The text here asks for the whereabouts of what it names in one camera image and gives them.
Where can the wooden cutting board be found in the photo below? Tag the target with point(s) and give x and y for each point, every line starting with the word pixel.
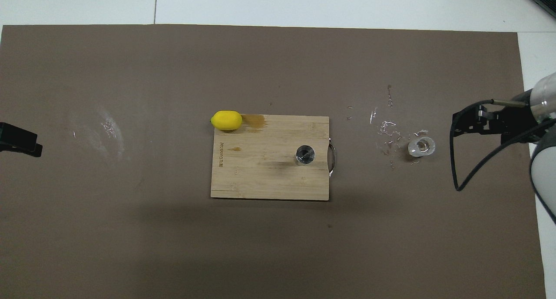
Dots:
pixel 260 177

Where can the clear glass cup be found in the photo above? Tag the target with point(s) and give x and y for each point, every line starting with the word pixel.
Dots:
pixel 421 146

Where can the brown table mat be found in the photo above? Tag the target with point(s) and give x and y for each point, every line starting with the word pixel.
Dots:
pixel 278 247

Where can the yellow lemon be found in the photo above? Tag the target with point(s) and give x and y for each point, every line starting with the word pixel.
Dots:
pixel 226 120

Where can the metal jigger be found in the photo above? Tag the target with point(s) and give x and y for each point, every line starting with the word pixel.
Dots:
pixel 305 155

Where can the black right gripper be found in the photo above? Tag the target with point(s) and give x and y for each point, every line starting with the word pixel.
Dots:
pixel 517 121

